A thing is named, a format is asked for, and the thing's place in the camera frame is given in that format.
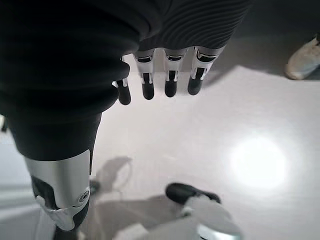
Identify white sneaker shoe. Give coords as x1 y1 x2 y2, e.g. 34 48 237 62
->
284 34 320 81

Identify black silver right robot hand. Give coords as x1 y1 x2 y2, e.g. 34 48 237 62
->
0 0 252 232

